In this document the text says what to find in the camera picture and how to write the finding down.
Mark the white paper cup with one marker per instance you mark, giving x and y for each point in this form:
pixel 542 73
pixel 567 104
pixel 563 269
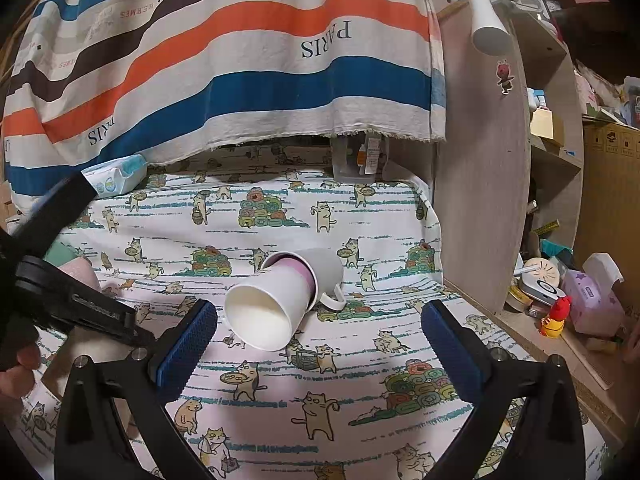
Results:
pixel 265 305

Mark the white handheld appliance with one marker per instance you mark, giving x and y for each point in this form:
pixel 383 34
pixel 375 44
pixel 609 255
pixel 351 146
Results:
pixel 487 20

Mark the bear sticker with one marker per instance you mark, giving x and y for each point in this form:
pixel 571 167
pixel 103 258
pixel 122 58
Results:
pixel 505 76

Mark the cat print blanket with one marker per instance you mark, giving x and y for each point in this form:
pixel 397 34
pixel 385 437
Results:
pixel 300 390

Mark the wet wipes packet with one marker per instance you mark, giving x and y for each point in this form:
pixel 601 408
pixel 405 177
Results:
pixel 116 176

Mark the round beige compact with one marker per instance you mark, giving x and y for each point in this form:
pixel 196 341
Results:
pixel 542 271

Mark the red yellow toy figure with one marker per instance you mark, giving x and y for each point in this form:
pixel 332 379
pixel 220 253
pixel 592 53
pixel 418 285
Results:
pixel 555 317

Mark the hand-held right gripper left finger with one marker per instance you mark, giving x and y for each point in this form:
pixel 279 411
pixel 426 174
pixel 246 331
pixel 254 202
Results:
pixel 184 352

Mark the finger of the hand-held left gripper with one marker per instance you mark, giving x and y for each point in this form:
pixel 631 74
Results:
pixel 95 312
pixel 55 210

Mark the purple tissue pack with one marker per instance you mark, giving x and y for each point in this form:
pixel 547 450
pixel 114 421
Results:
pixel 592 305

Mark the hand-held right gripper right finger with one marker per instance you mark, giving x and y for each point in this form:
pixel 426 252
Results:
pixel 455 355

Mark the pink cup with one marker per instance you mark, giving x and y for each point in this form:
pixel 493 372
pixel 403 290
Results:
pixel 80 275

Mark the person's left hand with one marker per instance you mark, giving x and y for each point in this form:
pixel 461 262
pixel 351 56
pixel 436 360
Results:
pixel 17 375

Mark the white round-screen device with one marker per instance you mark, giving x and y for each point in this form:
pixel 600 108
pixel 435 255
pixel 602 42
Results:
pixel 537 291

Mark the cardboard box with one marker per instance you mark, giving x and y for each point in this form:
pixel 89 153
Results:
pixel 607 195

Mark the wooden shelf unit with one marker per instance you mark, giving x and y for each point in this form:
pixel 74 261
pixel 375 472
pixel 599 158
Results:
pixel 475 185

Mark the clear plastic container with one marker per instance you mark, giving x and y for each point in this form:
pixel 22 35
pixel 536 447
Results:
pixel 357 157

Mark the striped cloth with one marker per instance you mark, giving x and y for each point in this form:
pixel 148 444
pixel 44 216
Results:
pixel 250 60

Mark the grey mug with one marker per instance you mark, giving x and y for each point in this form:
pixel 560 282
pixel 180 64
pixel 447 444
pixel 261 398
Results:
pixel 327 272

